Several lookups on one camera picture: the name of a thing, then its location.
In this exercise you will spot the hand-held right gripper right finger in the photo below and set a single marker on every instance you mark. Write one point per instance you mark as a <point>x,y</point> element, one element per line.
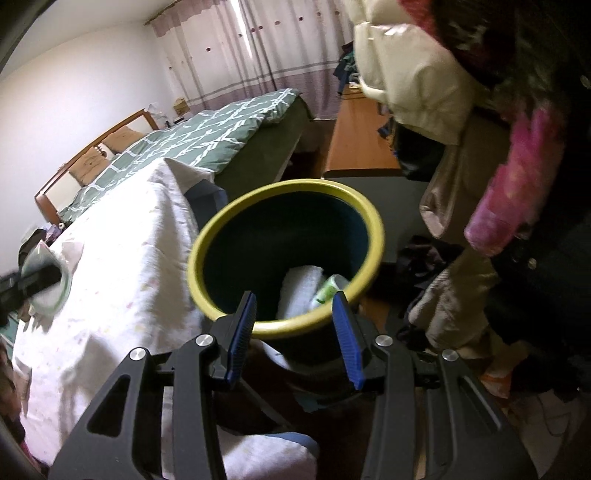
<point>346,341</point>

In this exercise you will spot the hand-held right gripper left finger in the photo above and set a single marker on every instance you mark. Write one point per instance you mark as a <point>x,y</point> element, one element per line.
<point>242,332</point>

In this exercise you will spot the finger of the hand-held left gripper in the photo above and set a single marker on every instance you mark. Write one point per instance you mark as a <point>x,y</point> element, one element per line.
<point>32,281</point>

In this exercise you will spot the green plastic bag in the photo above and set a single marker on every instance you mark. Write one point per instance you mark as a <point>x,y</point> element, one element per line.
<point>51,258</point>

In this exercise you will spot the green drink bottle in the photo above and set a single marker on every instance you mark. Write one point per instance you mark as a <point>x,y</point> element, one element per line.
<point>328,290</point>

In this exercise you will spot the white cup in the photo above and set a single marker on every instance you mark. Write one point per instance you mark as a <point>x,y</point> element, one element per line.
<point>298,290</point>

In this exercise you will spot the yellow rimmed dark bin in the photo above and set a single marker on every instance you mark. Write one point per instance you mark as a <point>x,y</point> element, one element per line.
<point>207,230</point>

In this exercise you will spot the dotted white tablecloth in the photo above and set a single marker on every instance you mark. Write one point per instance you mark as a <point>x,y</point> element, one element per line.
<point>120,277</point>

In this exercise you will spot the wooden bed headboard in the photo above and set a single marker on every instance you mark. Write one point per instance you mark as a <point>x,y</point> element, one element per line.
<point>51,189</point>

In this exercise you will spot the brown pillow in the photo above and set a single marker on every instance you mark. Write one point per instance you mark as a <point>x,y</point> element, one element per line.
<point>90,168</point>
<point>125,137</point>

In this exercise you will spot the beige garment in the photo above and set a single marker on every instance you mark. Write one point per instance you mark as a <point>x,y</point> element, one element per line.
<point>461,277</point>

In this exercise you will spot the dark green bed base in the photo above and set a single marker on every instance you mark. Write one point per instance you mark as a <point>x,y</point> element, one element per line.
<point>268,152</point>

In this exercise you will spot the black coat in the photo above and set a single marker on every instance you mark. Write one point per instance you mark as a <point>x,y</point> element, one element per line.
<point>545,300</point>

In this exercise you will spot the bed with green quilt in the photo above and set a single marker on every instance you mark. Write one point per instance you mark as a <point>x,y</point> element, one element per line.
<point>198,134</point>

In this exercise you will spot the wooden desk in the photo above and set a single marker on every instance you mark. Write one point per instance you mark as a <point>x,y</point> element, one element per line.
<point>360,138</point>

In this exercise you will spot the small cardboard box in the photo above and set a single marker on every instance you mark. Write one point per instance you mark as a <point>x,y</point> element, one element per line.
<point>181,105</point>

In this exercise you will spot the pink garment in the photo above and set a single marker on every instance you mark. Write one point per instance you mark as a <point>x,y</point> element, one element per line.
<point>517,184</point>

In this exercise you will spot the white puffer jacket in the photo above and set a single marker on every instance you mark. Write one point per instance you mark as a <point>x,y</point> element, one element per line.
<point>415,78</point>

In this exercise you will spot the pile of clothes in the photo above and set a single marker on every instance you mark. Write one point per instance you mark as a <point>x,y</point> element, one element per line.
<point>348,64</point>

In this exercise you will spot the pink white curtain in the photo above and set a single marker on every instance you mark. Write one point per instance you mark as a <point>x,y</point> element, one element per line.
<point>203,46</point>
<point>295,50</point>

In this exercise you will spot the red dotted puffer jacket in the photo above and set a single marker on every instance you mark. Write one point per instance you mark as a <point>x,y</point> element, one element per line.
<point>425,18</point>

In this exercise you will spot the blue grey table frame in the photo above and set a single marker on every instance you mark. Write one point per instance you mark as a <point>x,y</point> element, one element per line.
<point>205,198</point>

